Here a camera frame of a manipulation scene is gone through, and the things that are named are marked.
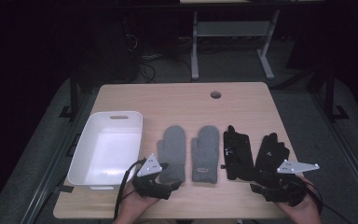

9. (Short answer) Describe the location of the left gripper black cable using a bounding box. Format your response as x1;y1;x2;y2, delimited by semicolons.
114;158;147;220

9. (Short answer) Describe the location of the white plastic bin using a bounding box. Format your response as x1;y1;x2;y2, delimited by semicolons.
67;110;144;191

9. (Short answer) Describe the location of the tangle of floor cables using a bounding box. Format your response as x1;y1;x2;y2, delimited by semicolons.
122;31;195;84

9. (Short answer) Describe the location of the grey metal desk frame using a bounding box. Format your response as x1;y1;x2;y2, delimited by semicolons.
180;0;324;81

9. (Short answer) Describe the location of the black metal stand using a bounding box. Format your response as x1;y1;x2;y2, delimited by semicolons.
322;66;351;121
59;69;82;121

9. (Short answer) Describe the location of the grey metal floor rail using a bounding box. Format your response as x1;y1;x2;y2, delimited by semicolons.
310;91;358;208
20;91;92;224

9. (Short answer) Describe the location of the person's left hand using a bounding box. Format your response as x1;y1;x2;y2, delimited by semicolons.
113;181;160;224

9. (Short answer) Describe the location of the black glove with white tag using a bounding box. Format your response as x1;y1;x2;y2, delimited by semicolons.
221;125;256;182

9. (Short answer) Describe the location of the grey mitten with label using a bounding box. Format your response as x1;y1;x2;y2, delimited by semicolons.
190;125;221;184

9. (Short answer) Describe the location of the person's right hand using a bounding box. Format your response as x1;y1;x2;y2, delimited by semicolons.
274;175;323;224

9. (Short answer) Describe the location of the black glove with small logo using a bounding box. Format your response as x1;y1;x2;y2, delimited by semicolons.
254;133;291;188

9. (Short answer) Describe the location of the plain grey mitten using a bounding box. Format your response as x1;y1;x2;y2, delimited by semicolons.
157;125;186;185

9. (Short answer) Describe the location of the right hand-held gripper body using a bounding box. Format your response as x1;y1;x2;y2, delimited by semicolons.
262;159;321;207

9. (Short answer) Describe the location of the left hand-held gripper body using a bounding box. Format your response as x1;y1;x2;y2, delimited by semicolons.
132;152;170;199

